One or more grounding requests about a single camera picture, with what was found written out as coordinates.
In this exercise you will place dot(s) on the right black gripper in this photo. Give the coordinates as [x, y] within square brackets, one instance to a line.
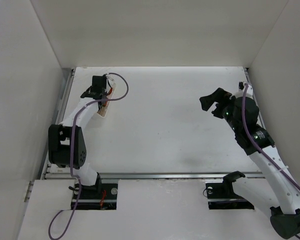
[217, 105]

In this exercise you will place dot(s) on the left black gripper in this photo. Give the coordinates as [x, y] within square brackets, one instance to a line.
[91, 92]

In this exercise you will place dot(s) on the white plastic tray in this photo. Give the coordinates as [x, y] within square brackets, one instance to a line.
[109, 94]

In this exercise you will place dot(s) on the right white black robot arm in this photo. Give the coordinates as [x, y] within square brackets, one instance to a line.
[282, 207]

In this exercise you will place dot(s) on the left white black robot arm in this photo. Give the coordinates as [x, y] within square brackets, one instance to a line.
[66, 142]

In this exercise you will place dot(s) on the left aluminium rail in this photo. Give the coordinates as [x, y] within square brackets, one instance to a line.
[66, 78]

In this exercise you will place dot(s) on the front aluminium rail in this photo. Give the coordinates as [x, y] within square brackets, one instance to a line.
[155, 176]

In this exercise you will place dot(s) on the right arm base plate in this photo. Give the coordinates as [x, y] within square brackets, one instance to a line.
[219, 197]

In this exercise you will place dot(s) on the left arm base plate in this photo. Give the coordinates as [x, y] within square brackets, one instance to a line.
[104, 198]

